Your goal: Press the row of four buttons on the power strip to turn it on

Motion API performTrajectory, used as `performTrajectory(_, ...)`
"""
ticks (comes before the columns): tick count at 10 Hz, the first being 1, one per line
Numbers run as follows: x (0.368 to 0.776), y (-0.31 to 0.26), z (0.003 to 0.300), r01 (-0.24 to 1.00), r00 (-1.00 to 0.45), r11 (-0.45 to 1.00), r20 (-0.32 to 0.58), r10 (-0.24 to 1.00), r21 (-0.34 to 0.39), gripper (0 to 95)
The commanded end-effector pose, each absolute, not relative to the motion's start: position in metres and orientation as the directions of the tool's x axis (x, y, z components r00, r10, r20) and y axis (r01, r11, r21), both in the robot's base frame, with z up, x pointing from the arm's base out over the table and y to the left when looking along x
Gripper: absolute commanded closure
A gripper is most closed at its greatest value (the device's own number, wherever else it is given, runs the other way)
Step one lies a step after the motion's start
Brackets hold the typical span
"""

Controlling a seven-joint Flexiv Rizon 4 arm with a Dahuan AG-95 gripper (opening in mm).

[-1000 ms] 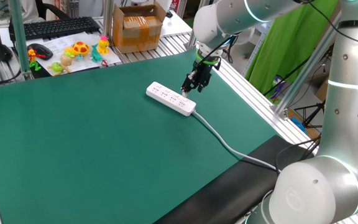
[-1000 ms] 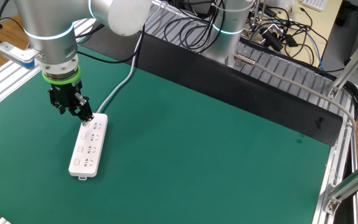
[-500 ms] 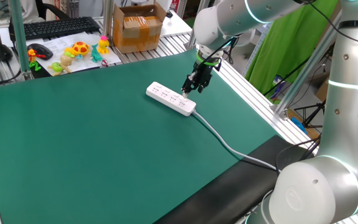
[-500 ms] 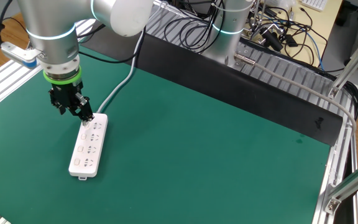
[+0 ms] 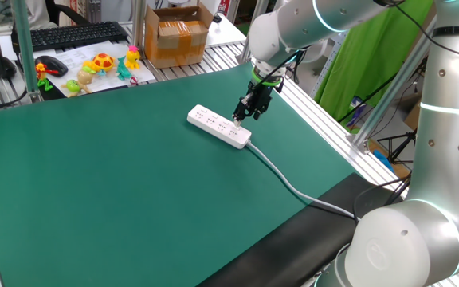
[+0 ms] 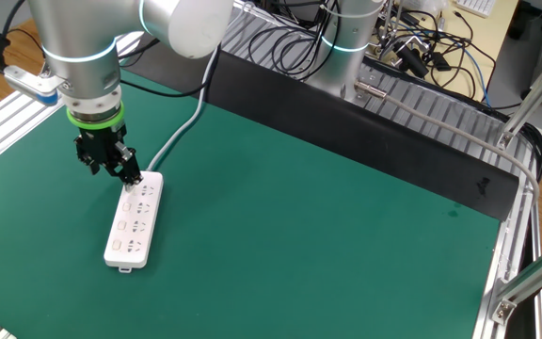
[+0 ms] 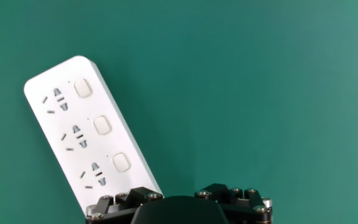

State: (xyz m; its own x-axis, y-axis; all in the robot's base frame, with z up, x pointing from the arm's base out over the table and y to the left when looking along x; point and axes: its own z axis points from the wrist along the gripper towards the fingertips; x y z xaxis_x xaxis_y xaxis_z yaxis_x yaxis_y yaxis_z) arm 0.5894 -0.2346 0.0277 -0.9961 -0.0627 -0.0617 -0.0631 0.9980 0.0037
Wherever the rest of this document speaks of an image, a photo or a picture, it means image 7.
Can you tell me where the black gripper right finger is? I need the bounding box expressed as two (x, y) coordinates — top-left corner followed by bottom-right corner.
(193, 182), (273, 224)

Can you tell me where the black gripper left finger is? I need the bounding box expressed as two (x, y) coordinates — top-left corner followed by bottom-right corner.
(85, 186), (164, 224)

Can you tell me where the white four-outlet power strip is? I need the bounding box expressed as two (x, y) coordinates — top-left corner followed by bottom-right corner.
(23, 55), (164, 215)

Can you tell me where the green table mat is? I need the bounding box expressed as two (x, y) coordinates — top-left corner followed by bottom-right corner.
(0, 0), (358, 224)

